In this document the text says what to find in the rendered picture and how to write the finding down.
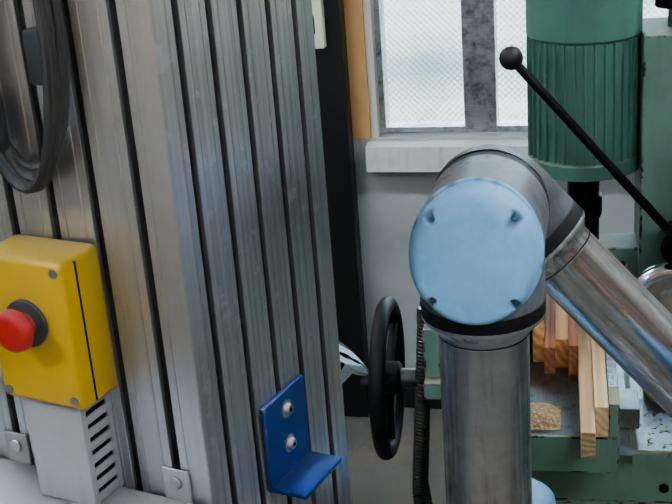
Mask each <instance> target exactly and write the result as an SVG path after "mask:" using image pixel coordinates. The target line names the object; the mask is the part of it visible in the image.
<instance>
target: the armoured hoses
mask: <svg viewBox="0 0 672 504"><path fill-rule="evenodd" d="M419 303H420V305H419V307H417V317H416V321H417V324H418V325H417V330H416V331H417V333H416V334H417V336H416V338H417V340H416V342H417V343H416V346H417V347H416V349H417V350H416V362H415V363H416V369H415V370H416V372H415V374H416V375H415V377H416V378H415V381H416V382H415V388H416V389H415V397H414V398H415V404H414V405H415V407H414V408H415V410H414V412H415V413H414V419H415V420H414V435H413V436H414V438H413V439H414V441H413V443H414V444H413V446H414V447H413V450H414V451H413V453H414V454H413V472H412V473H413V475H412V476H413V478H412V480H413V481H412V483H413V484H412V487H413V488H412V490H413V492H412V494H413V498H414V499H413V502H414V504H433V502H432V496H431V492H430V486H429V485H430V484H429V483H428V482H429V480H428V478H429V477H428V475H429V473H428V472H429V470H428V469H429V467H428V466H429V445H430V444H429V442H430V441H429V440H430V438H429V437H430V434H429V433H430V431H429V430H430V409H431V408H430V406H431V405H430V403H431V401H430V400H431V399H425V398H424V380H425V371H424V352H423V332H422V330H423V326H424V321H423V320H422V316H421V301H420V302H419Z"/></svg>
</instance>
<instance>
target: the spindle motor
mask: <svg viewBox="0 0 672 504"><path fill-rule="evenodd" d="M525 2H526V35H527V37H526V54H527V69H528V70H529V71H530V72H531V73H532V74H533V75H534V77H535V78H536V79H537V80H538V81H539V82H540V83H541V84H542V85H543V86H544V87H545V89H546V90H547V91H548V92H549V93H550V94H551V95H552V96H553V97H554V98H555V99H556V101H557V102H558V103H559V104H560V105H561V106H562V107H563V108H564V109H565V110H566V112H567V113H568V114H569V115H570V116H571V117H572V118H573V119H574V120H575V121H576V122H577V124H578V125H579V126H580V127H581V128H582V129H583V130H584V131H585V132H586V133H587V134H588V136H589V137H590V138H591V139H592V140H593V141H594V142H595V143H596V144H597V145H598V146H599V148H600V149H601V150H602V151H603V152H604V153H605V154H606V155H607V156H608V157H609V159H610V160H611V161H612V162H613V163H614V164H615V165H616V166H617V167H618V168H619V169H620V171H621V172H622V173H623V174H624V175H625V176H627V175H629V174H631V173H633V172H635V171H636V170H637V169H638V168H639V117H640V67H641V32H642V29H643V0H525ZM527 119H528V156H529V157H530V158H532V159H533V160H534V161H535V162H537V163H538V164H539V165H540V166H541V167H542V168H543V169H544V170H545V171H546V172H547V173H548V174H549V175H550V176H551V177H552V178H553V179H554V180H559V181H568V182H595V181H605V180H611V179H615V178H614V177H613V176H612V175H611V174H610V173H609V172H608V170H607V169H606V168H605V167H604V166H603V165H602V164H601V163H600V162H599V161H598V160H597V159H596V157H595V156H594V155H593V154H592V153H591V152H590V151H589V150H588V149H587V148H586V147H585V145H584V144H583V143H582V142H581V141H580V140H579V139H578V138H577V137H576V136H575V135H574V133H573V132H572V131H571V130H570V129H569V128H568V127H567V126H566V125H565V124H564V123H563V121H562V120H561V119H560V118H559V117H558V116H557V115H556V114H555V113H554V112H553V111H552V109H551V108H550V107H549V106H548V105H547V104H546V103H545V102H544V101H543V100H542V99H541V97H540V96H539V95H538V94H537V93H536V92H535V91H534V90H533V89H532V88H531V87H530V85H529V84H528V83H527Z"/></svg>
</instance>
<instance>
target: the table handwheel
mask: <svg viewBox="0 0 672 504"><path fill-rule="evenodd" d="M387 334H388V343H387ZM386 345H387V350H386ZM415 369H416V368H405V345H404V332H403V323H402V317H401V312H400V308H399V305H398V303H397V301H396V300H395V299H394V298H393V297H390V296H386V297H383V298H382V299H381V300H380V301H379V303H378V304H377V307H376V310H375V313H374V318H373V324H372V330H371V339H370V351H369V372H368V395H369V416H370V426H371V434H372V440H373V444H374V448H375V451H376V453H377V455H378V456H379V457H380V458H381V459H383V460H390V459H392V458H393V457H394V456H395V455H396V453H397V450H398V447H399V444H400V439H401V433H402V426H403V416H404V402H405V388H415V382H416V381H415V378H416V377H415V375H416V374H415V372H416V370H415Z"/></svg>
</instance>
